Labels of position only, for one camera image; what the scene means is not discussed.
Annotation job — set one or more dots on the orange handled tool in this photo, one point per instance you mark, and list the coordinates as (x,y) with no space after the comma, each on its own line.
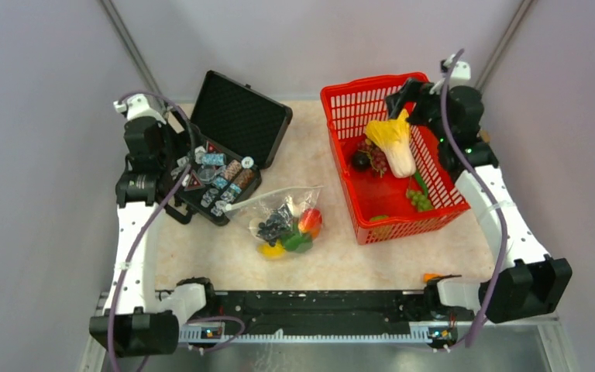
(430,276)

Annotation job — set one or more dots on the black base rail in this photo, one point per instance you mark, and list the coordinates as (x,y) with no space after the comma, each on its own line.
(398,317)

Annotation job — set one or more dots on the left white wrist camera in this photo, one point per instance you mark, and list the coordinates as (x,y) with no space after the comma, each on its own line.
(141,105)

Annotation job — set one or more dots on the yellow lemon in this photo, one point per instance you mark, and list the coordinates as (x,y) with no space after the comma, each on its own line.
(272,252)

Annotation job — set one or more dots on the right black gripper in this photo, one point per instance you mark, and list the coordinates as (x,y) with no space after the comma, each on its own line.
(414,91)

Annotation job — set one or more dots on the green lime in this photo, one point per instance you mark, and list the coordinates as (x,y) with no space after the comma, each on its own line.
(378,218)

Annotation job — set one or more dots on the dark plum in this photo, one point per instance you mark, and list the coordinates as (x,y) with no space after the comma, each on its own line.
(360,161)

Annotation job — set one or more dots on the black poker chip case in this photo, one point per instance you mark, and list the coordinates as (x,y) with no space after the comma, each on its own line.
(247,127)

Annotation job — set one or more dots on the purple grape bunch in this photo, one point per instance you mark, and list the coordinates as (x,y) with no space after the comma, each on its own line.
(379,162)

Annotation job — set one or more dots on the clear zip top bag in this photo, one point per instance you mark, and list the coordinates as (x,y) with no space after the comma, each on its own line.
(251,212)

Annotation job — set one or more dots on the red tomato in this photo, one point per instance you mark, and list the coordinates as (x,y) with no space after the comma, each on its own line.
(310,222)

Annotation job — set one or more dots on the red plastic basket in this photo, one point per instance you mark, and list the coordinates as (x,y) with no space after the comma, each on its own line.
(389,169)

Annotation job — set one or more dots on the green bell pepper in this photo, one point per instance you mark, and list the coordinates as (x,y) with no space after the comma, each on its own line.
(297,242)

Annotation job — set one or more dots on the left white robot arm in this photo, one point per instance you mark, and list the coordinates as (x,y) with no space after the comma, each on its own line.
(135,321)

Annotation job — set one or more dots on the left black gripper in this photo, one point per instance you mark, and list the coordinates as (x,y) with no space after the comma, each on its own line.
(182,138)

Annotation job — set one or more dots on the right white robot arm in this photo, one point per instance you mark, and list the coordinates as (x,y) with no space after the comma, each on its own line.
(527,281)

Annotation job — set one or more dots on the green grape bunch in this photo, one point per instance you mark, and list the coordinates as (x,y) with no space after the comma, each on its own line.
(419,200)

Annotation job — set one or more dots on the black grape bunch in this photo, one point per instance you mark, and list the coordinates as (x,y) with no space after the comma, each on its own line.
(277,224)

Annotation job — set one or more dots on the napa cabbage toy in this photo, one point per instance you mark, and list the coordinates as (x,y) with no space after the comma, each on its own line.
(393,136)

